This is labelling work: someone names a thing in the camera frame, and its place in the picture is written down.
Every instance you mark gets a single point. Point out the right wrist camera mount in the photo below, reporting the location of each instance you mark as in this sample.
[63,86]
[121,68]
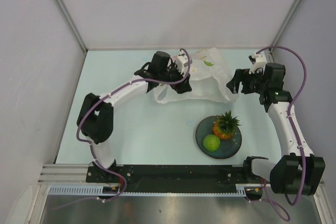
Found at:
[258,63]

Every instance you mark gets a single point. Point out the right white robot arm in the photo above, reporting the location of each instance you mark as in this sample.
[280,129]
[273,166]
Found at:
[298,170]

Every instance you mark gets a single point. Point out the dark blue ceramic plate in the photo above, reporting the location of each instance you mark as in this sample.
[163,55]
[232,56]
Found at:
[227,149]

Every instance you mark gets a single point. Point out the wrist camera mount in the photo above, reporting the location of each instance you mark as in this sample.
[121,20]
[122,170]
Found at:
[258,63]
[182,62]

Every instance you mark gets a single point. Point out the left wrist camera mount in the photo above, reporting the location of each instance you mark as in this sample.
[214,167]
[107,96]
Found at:
[182,62]

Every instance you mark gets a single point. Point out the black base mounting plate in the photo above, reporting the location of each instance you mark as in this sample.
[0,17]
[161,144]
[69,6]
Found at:
[184,184]

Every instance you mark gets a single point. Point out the aluminium front frame rail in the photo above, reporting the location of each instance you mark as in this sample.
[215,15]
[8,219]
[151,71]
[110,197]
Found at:
[81,174]

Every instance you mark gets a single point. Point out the fake orange pineapple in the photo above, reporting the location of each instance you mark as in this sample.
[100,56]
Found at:
[225,125]

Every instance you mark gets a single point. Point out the white slotted cable duct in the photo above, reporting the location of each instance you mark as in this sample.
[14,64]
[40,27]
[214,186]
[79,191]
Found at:
[106,190]

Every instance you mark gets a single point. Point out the white printed plastic bag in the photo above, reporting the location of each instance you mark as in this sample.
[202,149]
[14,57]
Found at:
[210,74]

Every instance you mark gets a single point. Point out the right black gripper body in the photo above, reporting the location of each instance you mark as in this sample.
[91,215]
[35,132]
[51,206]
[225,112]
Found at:
[252,83]

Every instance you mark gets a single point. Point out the fake green lime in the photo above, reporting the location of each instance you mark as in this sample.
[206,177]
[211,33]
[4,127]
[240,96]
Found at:
[211,143]

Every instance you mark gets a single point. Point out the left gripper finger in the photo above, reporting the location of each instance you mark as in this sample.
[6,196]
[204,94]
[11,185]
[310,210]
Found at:
[183,88]
[186,82]

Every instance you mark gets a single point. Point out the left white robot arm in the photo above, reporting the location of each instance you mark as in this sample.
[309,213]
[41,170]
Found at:
[96,116]

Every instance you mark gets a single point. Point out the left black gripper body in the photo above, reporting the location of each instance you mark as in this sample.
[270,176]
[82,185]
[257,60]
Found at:
[171,75]

